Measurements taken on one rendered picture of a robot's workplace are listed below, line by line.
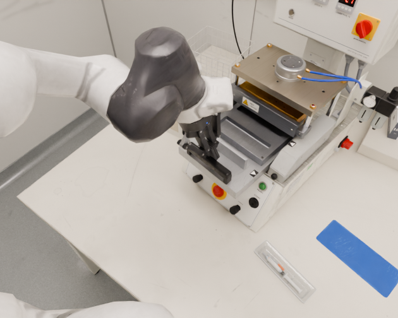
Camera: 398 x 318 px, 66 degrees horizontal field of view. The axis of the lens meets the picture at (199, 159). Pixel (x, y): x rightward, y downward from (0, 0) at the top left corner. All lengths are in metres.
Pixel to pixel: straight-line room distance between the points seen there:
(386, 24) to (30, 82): 0.79
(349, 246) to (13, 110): 0.93
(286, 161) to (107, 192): 0.59
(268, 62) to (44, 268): 1.52
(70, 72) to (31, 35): 1.51
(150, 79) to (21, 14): 1.55
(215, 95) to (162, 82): 0.13
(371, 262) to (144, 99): 0.82
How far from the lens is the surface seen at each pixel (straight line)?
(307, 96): 0.86
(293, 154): 0.86
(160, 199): 1.04
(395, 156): 1.28
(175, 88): 0.49
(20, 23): 1.98
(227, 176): 0.77
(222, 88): 0.59
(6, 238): 2.09
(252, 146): 0.88
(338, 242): 1.05
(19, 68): 0.37
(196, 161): 0.84
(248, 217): 0.97
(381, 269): 1.06
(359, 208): 1.14
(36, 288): 1.89
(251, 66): 0.93
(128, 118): 0.47
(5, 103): 0.35
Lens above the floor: 1.63
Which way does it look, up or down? 51 degrees down
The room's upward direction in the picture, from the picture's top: straight up
